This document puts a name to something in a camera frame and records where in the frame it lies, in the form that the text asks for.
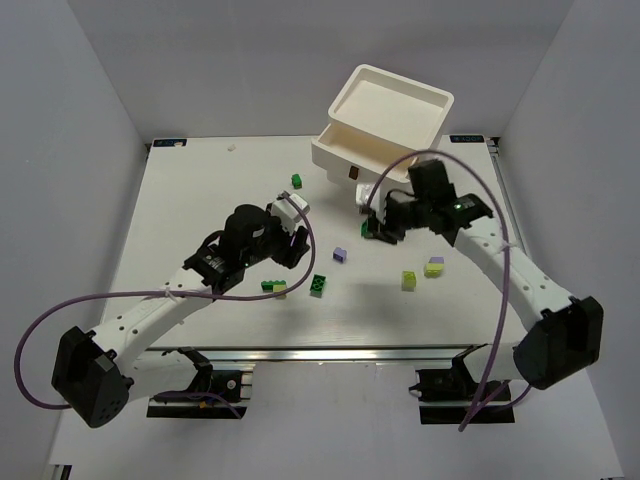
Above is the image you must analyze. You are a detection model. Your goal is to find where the green and yellow lego stack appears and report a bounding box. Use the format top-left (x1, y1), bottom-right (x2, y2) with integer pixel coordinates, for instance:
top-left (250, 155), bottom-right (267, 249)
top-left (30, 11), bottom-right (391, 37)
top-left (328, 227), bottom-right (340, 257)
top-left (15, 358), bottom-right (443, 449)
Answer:
top-left (261, 280), bottom-right (288, 300)

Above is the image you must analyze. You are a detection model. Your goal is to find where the dark green lego plate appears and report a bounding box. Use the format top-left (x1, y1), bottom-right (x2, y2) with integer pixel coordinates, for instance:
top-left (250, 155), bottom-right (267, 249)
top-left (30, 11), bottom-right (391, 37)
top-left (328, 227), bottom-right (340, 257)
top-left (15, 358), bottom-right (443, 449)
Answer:
top-left (309, 274), bottom-right (327, 298)

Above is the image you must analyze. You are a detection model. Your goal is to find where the white three-drawer cabinet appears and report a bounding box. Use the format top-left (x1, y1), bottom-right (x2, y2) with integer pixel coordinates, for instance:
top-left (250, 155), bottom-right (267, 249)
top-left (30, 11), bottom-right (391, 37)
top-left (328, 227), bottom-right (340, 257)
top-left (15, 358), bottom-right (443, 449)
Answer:
top-left (311, 64), bottom-right (454, 188)

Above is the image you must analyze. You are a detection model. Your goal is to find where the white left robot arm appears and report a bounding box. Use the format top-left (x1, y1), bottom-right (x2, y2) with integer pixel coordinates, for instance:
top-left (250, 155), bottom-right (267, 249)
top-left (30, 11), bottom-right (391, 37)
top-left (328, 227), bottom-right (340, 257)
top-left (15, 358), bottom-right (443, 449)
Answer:
top-left (52, 194), bottom-right (315, 428)

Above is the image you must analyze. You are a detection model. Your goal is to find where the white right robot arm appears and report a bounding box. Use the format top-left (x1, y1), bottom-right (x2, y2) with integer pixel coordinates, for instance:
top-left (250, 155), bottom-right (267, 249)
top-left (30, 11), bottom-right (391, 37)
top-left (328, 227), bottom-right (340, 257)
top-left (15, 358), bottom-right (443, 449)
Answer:
top-left (361, 152), bottom-right (604, 390)

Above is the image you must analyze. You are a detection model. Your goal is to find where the purple and yellow lego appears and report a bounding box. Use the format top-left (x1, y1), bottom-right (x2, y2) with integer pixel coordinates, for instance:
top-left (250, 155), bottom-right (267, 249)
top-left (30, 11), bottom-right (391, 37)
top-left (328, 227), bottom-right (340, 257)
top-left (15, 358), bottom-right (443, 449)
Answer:
top-left (424, 256), bottom-right (445, 278)

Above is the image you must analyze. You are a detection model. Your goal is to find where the right blue label sticker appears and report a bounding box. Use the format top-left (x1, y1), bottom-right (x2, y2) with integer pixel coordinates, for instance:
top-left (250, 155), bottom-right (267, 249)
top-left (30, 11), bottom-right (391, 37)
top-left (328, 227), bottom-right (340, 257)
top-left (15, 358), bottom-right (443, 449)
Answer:
top-left (449, 134), bottom-right (485, 143)

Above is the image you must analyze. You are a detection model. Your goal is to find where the blue label sticker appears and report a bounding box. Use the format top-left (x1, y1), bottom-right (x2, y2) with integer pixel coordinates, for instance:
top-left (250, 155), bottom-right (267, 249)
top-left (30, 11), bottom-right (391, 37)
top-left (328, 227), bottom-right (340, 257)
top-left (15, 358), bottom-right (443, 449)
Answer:
top-left (449, 134), bottom-right (485, 143)
top-left (152, 138), bottom-right (187, 148)

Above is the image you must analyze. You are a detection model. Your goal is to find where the yellow-green lego brick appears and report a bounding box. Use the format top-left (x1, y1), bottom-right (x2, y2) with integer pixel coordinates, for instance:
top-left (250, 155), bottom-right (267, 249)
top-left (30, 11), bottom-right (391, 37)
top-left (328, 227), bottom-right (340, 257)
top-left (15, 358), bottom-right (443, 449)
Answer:
top-left (401, 270), bottom-right (417, 291)

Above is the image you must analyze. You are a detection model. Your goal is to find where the purple lego brick centre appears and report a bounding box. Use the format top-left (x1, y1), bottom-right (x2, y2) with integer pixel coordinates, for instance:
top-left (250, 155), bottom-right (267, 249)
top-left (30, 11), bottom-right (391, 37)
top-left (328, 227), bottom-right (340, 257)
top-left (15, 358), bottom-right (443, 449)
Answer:
top-left (332, 247), bottom-right (347, 263)

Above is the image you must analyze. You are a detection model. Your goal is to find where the left blue label sticker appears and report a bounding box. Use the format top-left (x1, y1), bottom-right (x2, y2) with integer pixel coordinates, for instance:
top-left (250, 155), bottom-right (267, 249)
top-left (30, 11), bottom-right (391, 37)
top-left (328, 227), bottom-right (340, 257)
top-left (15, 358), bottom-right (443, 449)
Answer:
top-left (152, 138), bottom-right (187, 148)

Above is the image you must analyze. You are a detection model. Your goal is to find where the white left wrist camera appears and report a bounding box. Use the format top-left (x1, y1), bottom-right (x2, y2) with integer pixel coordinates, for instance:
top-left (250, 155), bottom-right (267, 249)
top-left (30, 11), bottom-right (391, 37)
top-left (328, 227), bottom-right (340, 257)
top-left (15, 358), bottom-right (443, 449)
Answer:
top-left (267, 194), bottom-right (310, 235)

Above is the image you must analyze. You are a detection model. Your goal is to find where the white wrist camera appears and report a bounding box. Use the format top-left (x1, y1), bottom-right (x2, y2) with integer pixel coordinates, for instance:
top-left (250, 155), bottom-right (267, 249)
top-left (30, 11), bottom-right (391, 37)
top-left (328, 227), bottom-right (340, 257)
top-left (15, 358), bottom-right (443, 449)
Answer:
top-left (355, 183), bottom-right (384, 219)
top-left (267, 194), bottom-right (310, 235)

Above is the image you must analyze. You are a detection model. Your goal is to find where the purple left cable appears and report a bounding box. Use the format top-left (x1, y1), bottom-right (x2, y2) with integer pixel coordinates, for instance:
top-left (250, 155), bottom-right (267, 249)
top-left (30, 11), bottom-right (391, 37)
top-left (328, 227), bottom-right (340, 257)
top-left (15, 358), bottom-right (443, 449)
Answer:
top-left (17, 191), bottom-right (317, 410)

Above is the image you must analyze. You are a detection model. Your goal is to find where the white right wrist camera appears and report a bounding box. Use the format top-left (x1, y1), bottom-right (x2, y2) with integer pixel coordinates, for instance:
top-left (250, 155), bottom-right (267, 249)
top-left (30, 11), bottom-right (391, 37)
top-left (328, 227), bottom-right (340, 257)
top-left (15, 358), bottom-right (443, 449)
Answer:
top-left (355, 183), bottom-right (384, 219)

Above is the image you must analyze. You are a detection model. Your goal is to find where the aluminium front rail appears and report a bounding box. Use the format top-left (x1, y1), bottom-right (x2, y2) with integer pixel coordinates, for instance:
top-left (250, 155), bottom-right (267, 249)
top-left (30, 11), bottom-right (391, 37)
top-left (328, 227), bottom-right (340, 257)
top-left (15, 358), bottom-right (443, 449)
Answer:
top-left (92, 344), bottom-right (531, 364)

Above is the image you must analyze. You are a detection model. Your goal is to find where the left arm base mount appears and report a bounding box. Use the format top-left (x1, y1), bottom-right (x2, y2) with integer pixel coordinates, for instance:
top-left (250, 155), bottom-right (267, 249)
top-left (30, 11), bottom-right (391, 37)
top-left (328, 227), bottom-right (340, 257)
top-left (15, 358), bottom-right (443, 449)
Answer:
top-left (146, 347), bottom-right (253, 420)

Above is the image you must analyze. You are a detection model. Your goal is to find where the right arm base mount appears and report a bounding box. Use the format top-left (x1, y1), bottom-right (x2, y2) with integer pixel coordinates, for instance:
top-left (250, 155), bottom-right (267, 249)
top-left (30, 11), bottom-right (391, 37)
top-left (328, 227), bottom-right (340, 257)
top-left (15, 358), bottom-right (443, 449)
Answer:
top-left (408, 348), bottom-right (515, 425)

